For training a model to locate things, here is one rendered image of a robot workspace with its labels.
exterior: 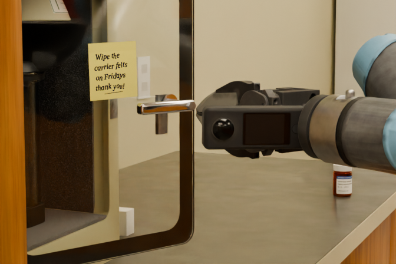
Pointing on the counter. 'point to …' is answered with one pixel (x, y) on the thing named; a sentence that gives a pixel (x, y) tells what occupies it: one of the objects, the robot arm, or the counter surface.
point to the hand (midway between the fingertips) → (199, 113)
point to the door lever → (166, 106)
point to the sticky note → (112, 70)
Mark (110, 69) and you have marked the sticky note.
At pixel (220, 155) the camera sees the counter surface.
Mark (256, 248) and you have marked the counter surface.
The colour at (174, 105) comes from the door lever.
